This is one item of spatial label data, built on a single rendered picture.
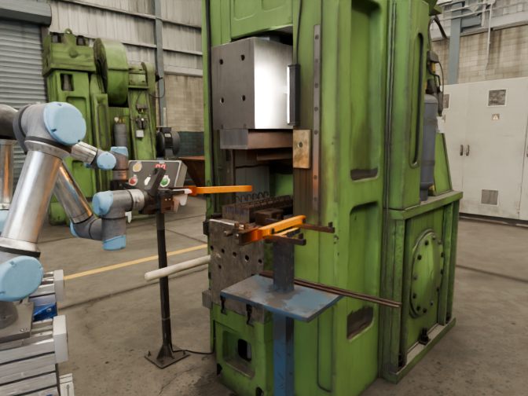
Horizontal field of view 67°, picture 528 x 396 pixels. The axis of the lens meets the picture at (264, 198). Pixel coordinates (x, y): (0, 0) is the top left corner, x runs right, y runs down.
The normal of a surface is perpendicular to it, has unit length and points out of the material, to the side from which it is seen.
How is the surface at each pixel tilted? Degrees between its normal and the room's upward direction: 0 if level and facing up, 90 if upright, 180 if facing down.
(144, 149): 79
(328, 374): 90
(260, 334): 90
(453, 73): 90
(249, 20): 90
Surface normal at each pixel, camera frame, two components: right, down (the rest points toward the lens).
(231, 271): -0.69, 0.12
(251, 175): 0.73, 0.10
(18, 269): 0.84, 0.19
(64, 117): 0.89, -0.06
